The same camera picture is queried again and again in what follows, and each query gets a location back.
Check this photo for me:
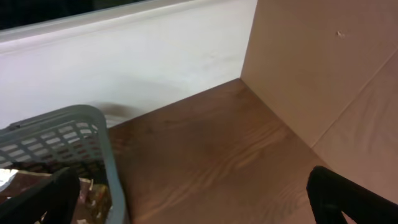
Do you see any brown Nescafe Gold bag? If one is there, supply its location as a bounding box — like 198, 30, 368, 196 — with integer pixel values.
1, 169, 111, 224

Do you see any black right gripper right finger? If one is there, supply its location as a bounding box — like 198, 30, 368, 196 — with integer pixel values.
306, 166, 397, 224

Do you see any grey plastic mesh basket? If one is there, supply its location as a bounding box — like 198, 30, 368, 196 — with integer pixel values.
1, 105, 129, 223

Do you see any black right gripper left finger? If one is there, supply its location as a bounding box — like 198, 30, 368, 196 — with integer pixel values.
1, 168, 80, 224

